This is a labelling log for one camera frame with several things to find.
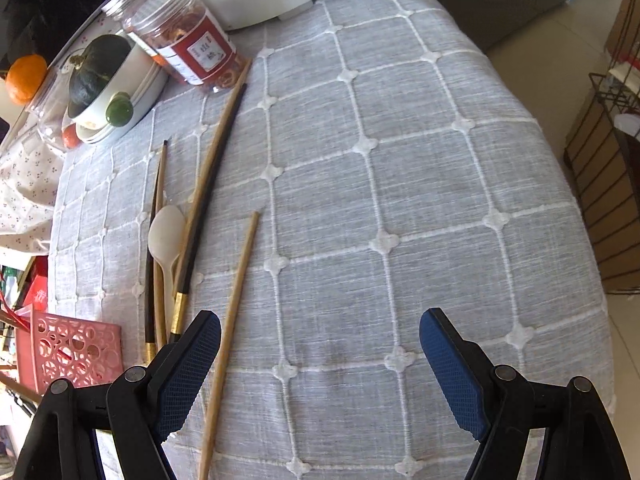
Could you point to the red cardboard box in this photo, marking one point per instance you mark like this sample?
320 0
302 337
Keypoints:
37 290

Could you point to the large orange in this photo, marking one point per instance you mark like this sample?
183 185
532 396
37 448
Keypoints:
25 80

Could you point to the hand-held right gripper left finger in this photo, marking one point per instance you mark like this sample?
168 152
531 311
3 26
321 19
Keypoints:
187 375

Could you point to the floral table cloth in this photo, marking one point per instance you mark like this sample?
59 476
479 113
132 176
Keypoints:
25 185

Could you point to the white plate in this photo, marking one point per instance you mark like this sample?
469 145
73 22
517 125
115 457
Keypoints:
150 105

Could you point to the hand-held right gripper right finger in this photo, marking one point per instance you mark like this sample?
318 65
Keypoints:
450 370

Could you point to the pink perforated utensil basket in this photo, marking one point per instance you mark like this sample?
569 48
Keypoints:
75 345

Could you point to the clear jar with red label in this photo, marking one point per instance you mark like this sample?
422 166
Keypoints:
200 50

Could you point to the small tangerine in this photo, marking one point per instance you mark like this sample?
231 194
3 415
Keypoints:
70 135

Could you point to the dark chopstick with gold end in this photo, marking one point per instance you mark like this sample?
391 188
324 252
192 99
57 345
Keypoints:
150 285
210 180

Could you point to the white plastic spoon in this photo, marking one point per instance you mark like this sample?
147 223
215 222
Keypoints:
165 235

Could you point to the clear glass jar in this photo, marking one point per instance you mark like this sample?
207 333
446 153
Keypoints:
50 120

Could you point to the dark green pumpkin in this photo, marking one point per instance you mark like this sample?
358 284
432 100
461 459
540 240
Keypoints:
95 70

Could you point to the light wooden chopstick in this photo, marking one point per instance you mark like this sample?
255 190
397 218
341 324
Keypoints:
218 135
235 310
160 310

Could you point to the brown cardboard box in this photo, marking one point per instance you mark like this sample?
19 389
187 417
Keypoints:
625 10

